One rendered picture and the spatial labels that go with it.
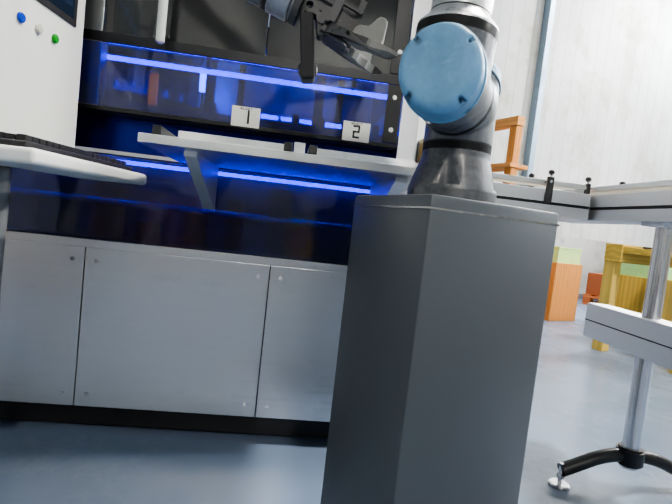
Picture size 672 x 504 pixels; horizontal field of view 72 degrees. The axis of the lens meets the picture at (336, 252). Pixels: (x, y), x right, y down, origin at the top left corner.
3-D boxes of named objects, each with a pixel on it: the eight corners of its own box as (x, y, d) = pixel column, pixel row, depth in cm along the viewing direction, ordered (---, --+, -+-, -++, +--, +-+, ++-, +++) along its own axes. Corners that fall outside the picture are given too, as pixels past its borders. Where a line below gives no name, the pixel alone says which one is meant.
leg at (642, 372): (604, 458, 150) (641, 221, 145) (630, 460, 151) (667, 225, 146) (624, 473, 141) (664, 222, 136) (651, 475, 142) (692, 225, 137)
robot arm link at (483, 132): (496, 153, 84) (506, 77, 83) (488, 138, 71) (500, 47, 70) (430, 151, 88) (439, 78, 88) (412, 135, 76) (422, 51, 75)
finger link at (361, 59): (392, 51, 93) (363, 24, 87) (378, 79, 94) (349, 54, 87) (381, 50, 95) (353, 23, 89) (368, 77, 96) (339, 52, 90)
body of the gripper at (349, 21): (371, 3, 81) (309, -34, 79) (349, 50, 82) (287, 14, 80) (364, 18, 88) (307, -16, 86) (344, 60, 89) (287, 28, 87)
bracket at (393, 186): (365, 227, 147) (370, 185, 146) (375, 228, 148) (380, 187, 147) (389, 230, 114) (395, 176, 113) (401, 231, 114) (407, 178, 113)
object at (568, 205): (402, 197, 157) (408, 150, 156) (392, 199, 173) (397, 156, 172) (591, 220, 165) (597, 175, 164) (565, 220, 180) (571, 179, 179)
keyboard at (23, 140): (80, 166, 123) (81, 157, 123) (132, 172, 123) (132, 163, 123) (-50, 139, 83) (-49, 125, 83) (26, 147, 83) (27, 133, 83)
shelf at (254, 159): (185, 165, 148) (186, 159, 148) (400, 191, 156) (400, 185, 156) (137, 141, 100) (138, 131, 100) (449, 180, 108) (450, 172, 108)
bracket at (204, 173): (204, 208, 142) (208, 166, 141) (214, 210, 142) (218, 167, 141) (178, 206, 108) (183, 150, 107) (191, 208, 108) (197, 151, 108)
